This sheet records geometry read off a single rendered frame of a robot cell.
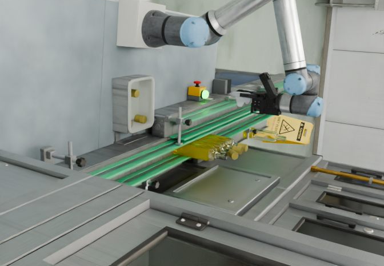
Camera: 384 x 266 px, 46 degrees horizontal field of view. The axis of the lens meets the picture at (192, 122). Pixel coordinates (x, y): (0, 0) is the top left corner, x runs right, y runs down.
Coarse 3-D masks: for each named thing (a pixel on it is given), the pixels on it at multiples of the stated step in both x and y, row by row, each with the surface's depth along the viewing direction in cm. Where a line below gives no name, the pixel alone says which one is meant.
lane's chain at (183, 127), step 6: (282, 90) 328; (228, 108) 252; (234, 108) 260; (186, 114) 213; (216, 114) 241; (222, 114) 247; (198, 120) 224; (204, 120) 230; (168, 126) 201; (174, 126) 206; (186, 126) 215; (192, 126) 220; (168, 132) 202; (174, 132) 206
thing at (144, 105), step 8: (136, 80) 182; (144, 80) 194; (152, 80) 192; (128, 88) 179; (136, 88) 195; (144, 88) 195; (152, 88) 193; (128, 96) 180; (144, 96) 196; (152, 96) 194; (128, 104) 181; (136, 104) 196; (144, 104) 197; (152, 104) 195; (128, 112) 182; (136, 112) 197; (144, 112) 198; (152, 112) 196; (128, 120) 183; (152, 120) 197; (128, 128) 184; (136, 128) 188; (144, 128) 192
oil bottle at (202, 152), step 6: (186, 144) 203; (192, 144) 203; (198, 144) 204; (174, 150) 207; (180, 150) 205; (186, 150) 203; (192, 150) 202; (198, 150) 200; (204, 150) 198; (210, 150) 197; (216, 150) 199; (192, 156) 202; (198, 156) 200; (204, 156) 199; (210, 156) 197
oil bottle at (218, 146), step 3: (195, 141) 208; (198, 141) 208; (201, 141) 208; (204, 141) 208; (207, 141) 209; (204, 144) 205; (207, 144) 204; (210, 144) 204; (213, 144) 203; (216, 144) 204; (219, 144) 204; (216, 147) 202; (219, 147) 202; (222, 147) 204; (219, 150) 202
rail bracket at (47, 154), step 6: (42, 150) 143; (48, 150) 145; (54, 150) 145; (42, 156) 144; (48, 156) 144; (54, 156) 143; (60, 156) 142; (66, 156) 139; (72, 156) 139; (48, 162) 145; (66, 162) 140; (72, 162) 139; (78, 162) 137; (84, 162) 138; (72, 168) 141
